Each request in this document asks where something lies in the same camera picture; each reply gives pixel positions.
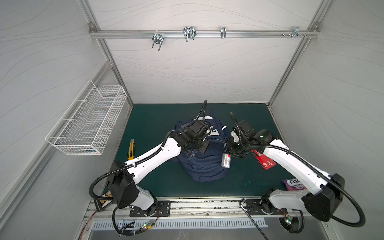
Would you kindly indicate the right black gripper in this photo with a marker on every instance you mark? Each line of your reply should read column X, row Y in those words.
column 233, row 148

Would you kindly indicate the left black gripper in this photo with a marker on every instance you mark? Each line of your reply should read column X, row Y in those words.
column 203, row 149

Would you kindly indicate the clear pen case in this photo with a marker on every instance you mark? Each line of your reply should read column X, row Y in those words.
column 226, row 161

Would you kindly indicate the red box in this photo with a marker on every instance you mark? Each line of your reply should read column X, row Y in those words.
column 265, row 162

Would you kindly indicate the navy blue student backpack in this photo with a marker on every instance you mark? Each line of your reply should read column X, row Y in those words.
column 207, row 166

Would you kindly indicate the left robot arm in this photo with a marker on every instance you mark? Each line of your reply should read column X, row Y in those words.
column 123, row 181

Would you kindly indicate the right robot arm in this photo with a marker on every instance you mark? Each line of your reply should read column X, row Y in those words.
column 323, row 192

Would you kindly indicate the green mat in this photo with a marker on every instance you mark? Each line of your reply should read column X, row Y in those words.
column 149, row 124

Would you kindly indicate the yellow utility knife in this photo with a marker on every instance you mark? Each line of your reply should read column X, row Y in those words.
column 131, row 150

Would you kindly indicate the pink snack pouch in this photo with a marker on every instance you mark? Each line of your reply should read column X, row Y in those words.
column 294, row 185

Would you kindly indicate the left metal hook clamp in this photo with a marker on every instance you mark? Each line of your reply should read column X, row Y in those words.
column 157, row 39

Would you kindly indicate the metal hook clamp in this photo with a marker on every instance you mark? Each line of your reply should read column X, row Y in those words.
column 296, row 34
column 189, row 33
column 157, row 39

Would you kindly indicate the middle metal hook clamp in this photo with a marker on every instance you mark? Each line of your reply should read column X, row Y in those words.
column 189, row 33

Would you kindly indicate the yellow terminal block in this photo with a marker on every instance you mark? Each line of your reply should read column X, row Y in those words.
column 102, row 204

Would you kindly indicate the right metal hook clamp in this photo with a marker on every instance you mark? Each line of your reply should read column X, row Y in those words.
column 296, row 34

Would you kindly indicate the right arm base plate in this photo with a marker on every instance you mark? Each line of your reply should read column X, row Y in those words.
column 257, row 207

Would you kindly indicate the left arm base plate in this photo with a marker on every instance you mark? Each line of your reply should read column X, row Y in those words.
column 158, row 209

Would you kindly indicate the aluminium top rail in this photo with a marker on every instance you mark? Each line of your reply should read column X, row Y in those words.
column 201, row 34

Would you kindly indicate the white wire basket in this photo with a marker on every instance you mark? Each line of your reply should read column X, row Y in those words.
column 85, row 127

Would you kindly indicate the small metal ring clamp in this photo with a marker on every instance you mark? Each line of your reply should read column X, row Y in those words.
column 223, row 32

